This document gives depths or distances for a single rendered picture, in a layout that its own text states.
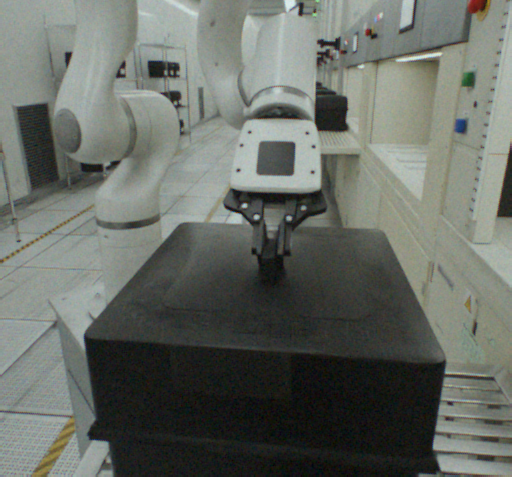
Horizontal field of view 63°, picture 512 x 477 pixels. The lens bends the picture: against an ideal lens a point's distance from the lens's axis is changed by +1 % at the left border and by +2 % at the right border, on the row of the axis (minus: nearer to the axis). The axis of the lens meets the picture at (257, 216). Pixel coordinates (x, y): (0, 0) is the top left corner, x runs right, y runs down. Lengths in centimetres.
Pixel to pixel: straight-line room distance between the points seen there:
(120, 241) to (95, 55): 32
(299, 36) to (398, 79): 189
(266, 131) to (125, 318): 26
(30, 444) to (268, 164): 153
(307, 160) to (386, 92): 199
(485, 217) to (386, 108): 154
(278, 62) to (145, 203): 38
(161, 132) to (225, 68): 23
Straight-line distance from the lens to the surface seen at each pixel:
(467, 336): 102
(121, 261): 82
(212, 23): 63
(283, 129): 50
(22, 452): 182
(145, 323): 37
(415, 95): 248
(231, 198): 48
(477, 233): 100
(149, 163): 82
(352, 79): 393
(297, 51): 56
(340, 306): 39
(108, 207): 79
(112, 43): 75
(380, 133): 246
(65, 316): 93
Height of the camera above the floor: 121
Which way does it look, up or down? 19 degrees down
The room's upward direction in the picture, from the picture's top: straight up
